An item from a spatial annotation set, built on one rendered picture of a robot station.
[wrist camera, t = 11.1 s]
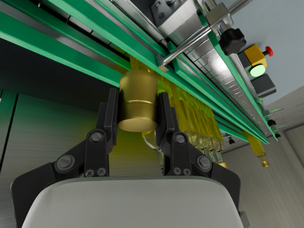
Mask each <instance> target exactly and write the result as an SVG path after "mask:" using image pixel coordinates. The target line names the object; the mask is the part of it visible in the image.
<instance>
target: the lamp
mask: <svg viewBox="0 0 304 228"><path fill-rule="evenodd" d="M249 72H250V73H251V75H252V76H259V75H261V74H263V73H264V72H265V68H264V65H263V64H262V63H260V64H256V65H254V66H253V67H252V68H251V69H250V70H249Z"/></svg>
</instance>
